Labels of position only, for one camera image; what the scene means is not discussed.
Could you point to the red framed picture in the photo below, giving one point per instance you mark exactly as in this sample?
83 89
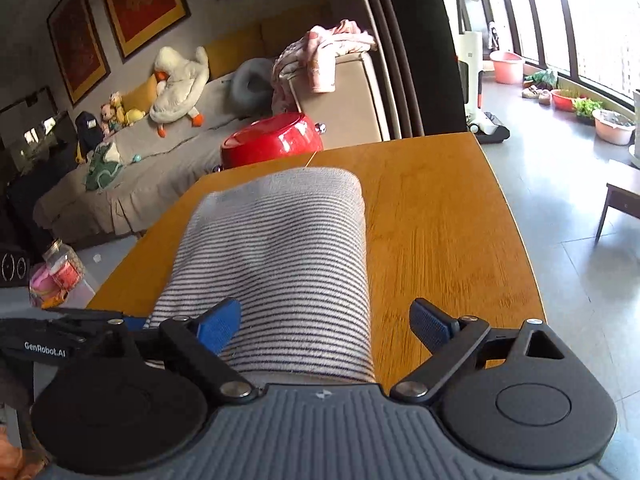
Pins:
77 48
136 23

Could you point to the person's hand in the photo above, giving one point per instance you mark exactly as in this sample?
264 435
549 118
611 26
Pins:
15 463

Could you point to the dark wooden stool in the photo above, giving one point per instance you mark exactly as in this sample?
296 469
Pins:
622 192

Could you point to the clear snack jar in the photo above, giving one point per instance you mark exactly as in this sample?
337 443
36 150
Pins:
53 280

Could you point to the small doll toys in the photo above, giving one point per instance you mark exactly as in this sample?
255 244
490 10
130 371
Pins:
113 117

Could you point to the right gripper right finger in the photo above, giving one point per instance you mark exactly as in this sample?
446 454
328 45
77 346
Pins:
451 341

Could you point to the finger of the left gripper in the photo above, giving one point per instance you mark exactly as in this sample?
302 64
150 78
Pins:
134 324

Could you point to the yellow cushion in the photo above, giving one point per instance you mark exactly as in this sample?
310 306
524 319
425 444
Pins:
141 98

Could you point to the glass fish tank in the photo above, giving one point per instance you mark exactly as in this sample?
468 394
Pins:
31 125

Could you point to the white floor cleaner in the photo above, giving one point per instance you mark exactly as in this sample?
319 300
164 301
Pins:
486 127

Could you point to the pink blanket pile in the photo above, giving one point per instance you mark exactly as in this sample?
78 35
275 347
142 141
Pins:
315 54

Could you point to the green plush toy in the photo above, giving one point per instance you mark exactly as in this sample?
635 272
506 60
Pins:
104 167

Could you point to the red round stool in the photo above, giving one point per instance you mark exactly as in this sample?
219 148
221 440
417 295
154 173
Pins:
279 136

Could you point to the red plant bowl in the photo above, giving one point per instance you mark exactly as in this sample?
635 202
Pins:
564 99

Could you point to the grey striped knit garment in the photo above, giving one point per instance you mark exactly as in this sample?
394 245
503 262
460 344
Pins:
291 248

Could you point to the white goose plush toy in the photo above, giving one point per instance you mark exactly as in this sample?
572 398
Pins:
180 84

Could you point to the black cap plush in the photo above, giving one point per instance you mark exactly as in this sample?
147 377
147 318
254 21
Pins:
89 135

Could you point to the grey covered sofa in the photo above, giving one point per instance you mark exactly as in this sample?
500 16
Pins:
155 173

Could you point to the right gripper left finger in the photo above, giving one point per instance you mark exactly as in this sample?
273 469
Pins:
192 347

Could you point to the pink plastic bucket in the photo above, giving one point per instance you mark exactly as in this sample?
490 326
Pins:
508 66

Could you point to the grey neck pillow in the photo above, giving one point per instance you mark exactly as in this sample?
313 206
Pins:
251 90

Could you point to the pink basin pot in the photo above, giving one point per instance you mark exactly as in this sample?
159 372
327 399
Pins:
613 127

